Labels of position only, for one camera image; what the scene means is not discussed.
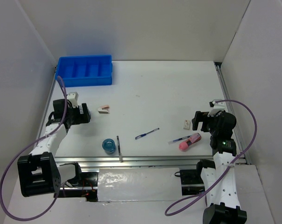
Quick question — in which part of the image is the aluminium right rail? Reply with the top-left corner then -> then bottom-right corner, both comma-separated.
214,62 -> 252,165

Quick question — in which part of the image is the aluminium front rail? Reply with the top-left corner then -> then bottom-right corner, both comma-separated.
55,155 -> 213,171

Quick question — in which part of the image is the purple cable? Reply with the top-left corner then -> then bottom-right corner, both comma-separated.
0,75 -> 69,221
164,99 -> 258,217

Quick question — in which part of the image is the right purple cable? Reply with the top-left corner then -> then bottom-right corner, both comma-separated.
164,99 -> 258,217

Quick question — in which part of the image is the dark blue gel pen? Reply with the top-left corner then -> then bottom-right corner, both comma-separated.
168,135 -> 191,145

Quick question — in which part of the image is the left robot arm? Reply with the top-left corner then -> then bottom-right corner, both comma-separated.
17,99 -> 91,197

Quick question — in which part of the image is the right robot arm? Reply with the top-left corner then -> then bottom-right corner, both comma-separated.
192,111 -> 247,224

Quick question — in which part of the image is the pink white mini stapler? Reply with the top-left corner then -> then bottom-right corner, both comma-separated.
97,105 -> 110,114

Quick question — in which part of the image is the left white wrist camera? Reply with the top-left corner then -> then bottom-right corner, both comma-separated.
67,92 -> 79,108

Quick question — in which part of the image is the blue compartment tray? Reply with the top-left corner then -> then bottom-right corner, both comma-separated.
55,55 -> 113,87

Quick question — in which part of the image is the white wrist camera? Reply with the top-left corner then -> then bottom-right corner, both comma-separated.
67,92 -> 79,108
208,99 -> 226,117

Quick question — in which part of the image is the blue clear ballpoint pen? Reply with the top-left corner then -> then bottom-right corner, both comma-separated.
135,127 -> 160,140

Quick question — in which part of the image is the white staples box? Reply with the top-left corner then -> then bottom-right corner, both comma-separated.
183,120 -> 191,130

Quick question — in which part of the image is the black gel pen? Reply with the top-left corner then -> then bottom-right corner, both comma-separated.
117,135 -> 123,162

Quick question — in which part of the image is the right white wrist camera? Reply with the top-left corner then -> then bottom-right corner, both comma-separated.
208,99 -> 226,117

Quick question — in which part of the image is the aluminium rail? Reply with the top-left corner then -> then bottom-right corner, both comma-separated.
55,155 -> 213,171
214,62 -> 252,165

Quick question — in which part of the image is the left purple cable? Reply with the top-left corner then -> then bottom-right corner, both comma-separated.
0,75 -> 69,221

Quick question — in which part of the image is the silver foil cover sheet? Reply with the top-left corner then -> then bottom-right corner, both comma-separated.
97,168 -> 182,202

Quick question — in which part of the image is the pink capped marker tube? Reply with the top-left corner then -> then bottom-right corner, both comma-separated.
179,133 -> 201,152

